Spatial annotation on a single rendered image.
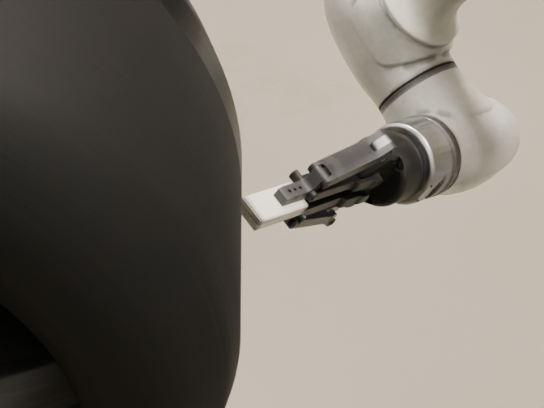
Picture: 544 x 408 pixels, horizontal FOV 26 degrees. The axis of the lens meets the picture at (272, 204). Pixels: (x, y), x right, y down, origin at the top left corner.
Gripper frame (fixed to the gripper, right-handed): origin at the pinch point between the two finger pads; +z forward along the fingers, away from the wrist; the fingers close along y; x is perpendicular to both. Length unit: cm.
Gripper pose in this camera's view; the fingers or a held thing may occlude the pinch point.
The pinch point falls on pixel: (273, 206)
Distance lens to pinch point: 109.5
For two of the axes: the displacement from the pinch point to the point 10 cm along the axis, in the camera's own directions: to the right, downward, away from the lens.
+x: -5.9, -7.5, 3.0
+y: -4.9, 6.3, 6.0
